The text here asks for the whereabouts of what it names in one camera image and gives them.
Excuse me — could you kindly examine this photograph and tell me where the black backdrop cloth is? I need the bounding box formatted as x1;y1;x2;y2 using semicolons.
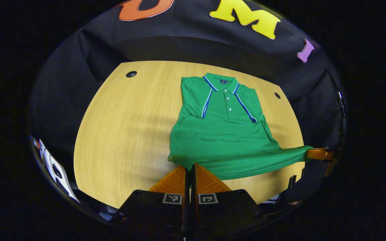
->
29;0;347;168

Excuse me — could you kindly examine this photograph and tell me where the white side table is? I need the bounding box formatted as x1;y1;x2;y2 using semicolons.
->
32;136;80;204

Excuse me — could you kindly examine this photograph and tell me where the green polo T-shirt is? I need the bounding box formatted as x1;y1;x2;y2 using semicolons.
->
167;72;314;181

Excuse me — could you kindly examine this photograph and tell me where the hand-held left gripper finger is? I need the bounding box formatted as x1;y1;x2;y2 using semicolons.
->
111;166;191;241
190;163;268;240

